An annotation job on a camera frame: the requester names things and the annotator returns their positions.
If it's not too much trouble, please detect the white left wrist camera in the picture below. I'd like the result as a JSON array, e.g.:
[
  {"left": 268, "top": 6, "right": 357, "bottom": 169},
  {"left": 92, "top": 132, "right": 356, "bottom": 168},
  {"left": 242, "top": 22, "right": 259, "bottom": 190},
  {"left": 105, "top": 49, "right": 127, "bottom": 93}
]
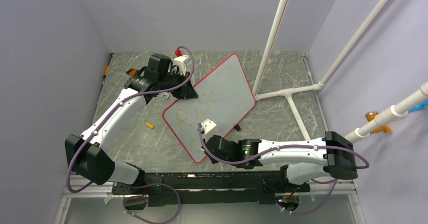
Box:
[{"left": 173, "top": 49, "right": 190, "bottom": 75}]

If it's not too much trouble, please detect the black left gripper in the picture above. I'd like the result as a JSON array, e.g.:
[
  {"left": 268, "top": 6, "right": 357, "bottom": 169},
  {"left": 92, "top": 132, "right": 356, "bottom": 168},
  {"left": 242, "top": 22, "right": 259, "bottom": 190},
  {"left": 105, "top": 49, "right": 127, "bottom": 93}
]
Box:
[{"left": 158, "top": 69, "right": 197, "bottom": 99}]

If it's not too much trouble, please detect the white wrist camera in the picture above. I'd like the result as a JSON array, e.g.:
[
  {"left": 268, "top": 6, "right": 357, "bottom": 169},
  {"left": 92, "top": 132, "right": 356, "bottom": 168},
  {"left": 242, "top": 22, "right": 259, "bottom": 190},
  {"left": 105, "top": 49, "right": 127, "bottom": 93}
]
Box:
[
  {"left": 173, "top": 49, "right": 190, "bottom": 75},
  {"left": 201, "top": 119, "right": 220, "bottom": 143}
]

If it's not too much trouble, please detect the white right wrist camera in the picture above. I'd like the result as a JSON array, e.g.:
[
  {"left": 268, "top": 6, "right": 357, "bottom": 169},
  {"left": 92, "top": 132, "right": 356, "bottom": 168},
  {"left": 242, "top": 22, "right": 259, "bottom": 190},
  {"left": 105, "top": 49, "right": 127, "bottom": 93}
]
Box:
[{"left": 201, "top": 119, "right": 220, "bottom": 143}]

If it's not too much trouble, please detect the white pvc pipe frame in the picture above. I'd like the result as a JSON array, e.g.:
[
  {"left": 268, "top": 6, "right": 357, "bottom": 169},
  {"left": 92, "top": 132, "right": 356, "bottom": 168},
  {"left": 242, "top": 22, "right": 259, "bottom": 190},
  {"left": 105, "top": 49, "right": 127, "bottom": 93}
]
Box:
[{"left": 252, "top": 0, "right": 427, "bottom": 143}]

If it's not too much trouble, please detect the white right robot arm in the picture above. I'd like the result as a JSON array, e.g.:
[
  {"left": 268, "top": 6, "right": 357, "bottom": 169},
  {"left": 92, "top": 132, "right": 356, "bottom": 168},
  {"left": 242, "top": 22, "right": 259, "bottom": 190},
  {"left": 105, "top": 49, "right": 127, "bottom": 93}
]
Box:
[{"left": 201, "top": 131, "right": 359, "bottom": 191}]

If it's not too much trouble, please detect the orange clamp on wall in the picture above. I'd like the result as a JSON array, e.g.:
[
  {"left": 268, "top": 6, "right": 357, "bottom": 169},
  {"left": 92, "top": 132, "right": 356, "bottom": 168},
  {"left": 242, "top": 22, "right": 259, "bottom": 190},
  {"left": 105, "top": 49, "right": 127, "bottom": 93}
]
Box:
[{"left": 365, "top": 110, "right": 393, "bottom": 135}]

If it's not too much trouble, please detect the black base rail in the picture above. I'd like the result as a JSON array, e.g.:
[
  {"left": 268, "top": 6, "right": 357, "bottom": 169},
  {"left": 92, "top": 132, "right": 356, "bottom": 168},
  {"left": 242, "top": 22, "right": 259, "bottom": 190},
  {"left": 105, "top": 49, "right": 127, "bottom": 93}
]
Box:
[{"left": 112, "top": 171, "right": 310, "bottom": 207}]

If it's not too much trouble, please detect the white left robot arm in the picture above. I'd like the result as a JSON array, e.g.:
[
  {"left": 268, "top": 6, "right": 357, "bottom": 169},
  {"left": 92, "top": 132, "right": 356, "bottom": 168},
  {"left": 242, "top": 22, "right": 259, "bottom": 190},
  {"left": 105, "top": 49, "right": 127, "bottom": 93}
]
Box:
[{"left": 65, "top": 49, "right": 198, "bottom": 194}]

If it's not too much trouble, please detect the pink framed whiteboard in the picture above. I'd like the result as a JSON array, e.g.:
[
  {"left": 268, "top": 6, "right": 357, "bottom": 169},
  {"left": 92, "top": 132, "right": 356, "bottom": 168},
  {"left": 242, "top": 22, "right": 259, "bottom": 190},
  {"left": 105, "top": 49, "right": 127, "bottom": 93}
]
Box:
[{"left": 162, "top": 53, "right": 255, "bottom": 163}]

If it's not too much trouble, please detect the orange black small object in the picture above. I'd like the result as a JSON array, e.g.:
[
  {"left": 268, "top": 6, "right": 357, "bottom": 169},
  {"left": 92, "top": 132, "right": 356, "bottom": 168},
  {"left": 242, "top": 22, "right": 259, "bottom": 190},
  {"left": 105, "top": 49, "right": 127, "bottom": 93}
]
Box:
[{"left": 126, "top": 68, "right": 138, "bottom": 76}]

